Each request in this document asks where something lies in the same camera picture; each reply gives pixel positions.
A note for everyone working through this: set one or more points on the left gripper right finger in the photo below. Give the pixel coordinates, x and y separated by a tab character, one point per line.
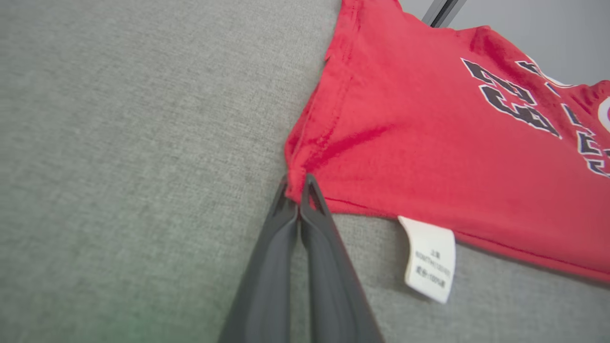
333	295

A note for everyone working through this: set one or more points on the grey fabric table cover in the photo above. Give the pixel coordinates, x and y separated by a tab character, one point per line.
119	166

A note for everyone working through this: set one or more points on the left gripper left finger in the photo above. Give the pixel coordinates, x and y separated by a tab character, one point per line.
267	286

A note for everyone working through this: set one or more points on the red basketball jersey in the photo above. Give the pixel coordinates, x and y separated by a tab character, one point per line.
405	143

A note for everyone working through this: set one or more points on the grey metal door frame post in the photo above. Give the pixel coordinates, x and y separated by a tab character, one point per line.
443	12

